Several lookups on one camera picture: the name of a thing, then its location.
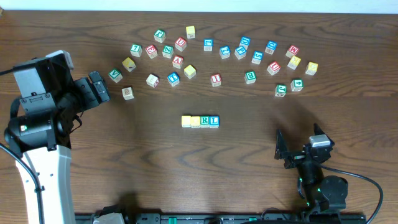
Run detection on blue L block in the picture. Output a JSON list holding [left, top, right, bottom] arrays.
[[209, 116, 220, 128]]

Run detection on green R block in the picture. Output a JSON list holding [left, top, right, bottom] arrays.
[[200, 116, 210, 128]]

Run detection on yellow O block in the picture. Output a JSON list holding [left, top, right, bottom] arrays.
[[190, 116, 201, 128]]

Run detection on yellow C block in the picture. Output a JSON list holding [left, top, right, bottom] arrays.
[[181, 115, 191, 128]]

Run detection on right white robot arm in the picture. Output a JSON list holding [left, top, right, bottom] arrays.
[[274, 124, 348, 222]]

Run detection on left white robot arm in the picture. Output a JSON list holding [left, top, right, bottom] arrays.
[[1, 50, 110, 223]]

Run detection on green V block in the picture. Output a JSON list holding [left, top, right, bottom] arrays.
[[108, 69, 123, 83]]

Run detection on wood picture block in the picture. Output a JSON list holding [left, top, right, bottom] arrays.
[[122, 87, 134, 100]]

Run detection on yellow K block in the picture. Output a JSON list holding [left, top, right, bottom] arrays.
[[122, 57, 136, 72]]

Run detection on green 4 block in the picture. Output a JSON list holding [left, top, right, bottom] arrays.
[[290, 79, 303, 91]]

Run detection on green J block right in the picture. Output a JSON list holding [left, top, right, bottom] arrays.
[[275, 84, 287, 97]]

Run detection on green j block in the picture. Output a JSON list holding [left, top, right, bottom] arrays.
[[154, 29, 166, 43], [275, 84, 287, 97]]

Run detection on plain wood red-side block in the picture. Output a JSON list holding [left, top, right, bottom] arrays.
[[146, 74, 159, 88]]

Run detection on yellow G block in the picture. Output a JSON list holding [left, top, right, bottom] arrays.
[[305, 62, 318, 76]]

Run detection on red E block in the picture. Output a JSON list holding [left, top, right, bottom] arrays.
[[146, 45, 158, 59]]

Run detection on yellow Y block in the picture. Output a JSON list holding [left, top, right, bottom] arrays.
[[287, 55, 301, 70]]

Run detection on red U block right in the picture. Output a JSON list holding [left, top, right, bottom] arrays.
[[267, 61, 280, 75]]

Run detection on red u block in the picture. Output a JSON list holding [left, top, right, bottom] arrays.
[[175, 37, 187, 52], [267, 61, 280, 75]]

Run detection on green B block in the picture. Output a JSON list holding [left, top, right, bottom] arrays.
[[244, 71, 257, 84]]

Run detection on blue T block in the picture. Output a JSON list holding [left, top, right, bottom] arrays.
[[167, 72, 180, 86]]

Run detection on red M block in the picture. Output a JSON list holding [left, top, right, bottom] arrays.
[[285, 45, 299, 58]]

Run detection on green Z block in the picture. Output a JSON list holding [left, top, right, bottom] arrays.
[[162, 45, 174, 58]]

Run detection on green J block top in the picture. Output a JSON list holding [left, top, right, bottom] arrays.
[[154, 29, 166, 43]]

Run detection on red A block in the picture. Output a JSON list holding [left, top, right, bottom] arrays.
[[172, 55, 183, 69]]

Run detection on blue 5 block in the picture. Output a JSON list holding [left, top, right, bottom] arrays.
[[251, 51, 264, 65]]

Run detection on blue D block right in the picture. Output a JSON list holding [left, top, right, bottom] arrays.
[[265, 40, 277, 55]]

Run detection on blue d block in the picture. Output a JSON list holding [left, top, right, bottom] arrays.
[[239, 36, 251, 50], [265, 40, 277, 55]]

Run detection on red I block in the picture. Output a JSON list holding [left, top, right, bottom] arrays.
[[210, 73, 222, 87]]

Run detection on yellow S block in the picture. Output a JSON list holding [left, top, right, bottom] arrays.
[[184, 65, 197, 79]]

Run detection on red U block left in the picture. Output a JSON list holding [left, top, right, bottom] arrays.
[[175, 37, 187, 52]]

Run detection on blue P block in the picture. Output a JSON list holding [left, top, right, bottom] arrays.
[[234, 46, 247, 60]]

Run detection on yellow block top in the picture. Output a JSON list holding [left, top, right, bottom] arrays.
[[186, 26, 196, 39]]

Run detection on blue 2 block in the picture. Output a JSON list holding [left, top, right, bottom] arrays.
[[220, 45, 231, 59]]

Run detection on blue D block left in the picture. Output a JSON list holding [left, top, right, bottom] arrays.
[[239, 36, 251, 50]]

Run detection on blue 1 block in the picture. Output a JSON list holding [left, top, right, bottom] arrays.
[[203, 39, 213, 52]]

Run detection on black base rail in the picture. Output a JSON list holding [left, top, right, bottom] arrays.
[[74, 212, 367, 224]]

